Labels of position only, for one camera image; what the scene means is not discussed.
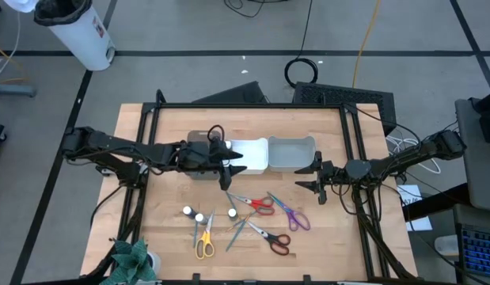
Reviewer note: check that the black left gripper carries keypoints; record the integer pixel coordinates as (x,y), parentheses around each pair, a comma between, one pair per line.
(201,156)

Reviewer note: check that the white plant pot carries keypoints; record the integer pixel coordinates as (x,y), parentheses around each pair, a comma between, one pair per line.
(155,263)

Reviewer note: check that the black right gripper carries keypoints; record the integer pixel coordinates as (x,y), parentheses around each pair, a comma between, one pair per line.
(331,174)

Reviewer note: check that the white trash can lid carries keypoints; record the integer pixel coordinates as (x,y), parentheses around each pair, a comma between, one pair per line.
(21,4)

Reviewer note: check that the blue paint bottle white cap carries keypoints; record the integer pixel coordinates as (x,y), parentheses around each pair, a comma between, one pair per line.
(187,211)

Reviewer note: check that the white plastic bin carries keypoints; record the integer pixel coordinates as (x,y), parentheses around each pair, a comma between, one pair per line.
(252,158)

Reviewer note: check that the dark paint bottle white cap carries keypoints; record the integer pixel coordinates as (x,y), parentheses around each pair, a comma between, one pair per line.
(228,144)

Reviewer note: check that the black and red scissors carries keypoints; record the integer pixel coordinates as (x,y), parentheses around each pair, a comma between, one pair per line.
(270,236)

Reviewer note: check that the blue paintbrush gold ferrule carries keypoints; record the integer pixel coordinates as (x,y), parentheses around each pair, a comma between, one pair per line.
(240,223)
(196,235)
(238,235)
(230,200)

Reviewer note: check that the grey desk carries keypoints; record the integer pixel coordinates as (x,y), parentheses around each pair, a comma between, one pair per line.
(478,166)

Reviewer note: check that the black mesh computer case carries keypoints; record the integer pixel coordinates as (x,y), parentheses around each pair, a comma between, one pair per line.
(343,99)

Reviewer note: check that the grey metal floor base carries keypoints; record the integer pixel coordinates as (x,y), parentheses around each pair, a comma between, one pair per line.
(13,89)

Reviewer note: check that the backlit keyboard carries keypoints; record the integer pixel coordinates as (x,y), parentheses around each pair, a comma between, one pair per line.
(480,251)

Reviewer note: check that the black aluminium table frame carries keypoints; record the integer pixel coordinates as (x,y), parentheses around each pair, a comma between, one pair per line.
(248,105)

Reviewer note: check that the black flat panel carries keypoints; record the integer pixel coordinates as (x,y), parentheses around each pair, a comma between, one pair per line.
(236,95)

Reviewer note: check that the white trash can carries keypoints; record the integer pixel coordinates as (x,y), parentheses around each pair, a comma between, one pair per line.
(82,43)

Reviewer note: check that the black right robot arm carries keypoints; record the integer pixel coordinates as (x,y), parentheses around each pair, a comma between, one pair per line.
(407,158)

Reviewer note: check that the smoky translucent plastic bin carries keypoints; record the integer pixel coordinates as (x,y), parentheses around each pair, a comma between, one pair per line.
(197,135)

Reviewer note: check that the grey plastic bin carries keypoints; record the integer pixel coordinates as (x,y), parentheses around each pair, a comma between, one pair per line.
(290,154)

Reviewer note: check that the black trash bag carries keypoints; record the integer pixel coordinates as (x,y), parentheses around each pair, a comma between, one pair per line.
(60,10)

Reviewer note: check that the white paper sheet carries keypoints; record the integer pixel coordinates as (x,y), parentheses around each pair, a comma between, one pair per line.
(411,194)

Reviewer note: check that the black clamp bracket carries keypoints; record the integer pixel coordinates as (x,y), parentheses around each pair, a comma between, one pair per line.
(306,278)
(196,277)

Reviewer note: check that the green potted plant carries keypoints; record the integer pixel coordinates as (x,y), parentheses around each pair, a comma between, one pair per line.
(130,261)

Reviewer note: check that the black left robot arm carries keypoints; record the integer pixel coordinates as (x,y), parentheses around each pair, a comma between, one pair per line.
(122,144)

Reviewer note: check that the green paint bottle white cap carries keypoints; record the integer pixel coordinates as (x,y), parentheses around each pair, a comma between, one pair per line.
(232,213)

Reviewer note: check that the grey paint bottle white cap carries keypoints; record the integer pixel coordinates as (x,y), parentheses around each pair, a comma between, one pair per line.
(200,217)

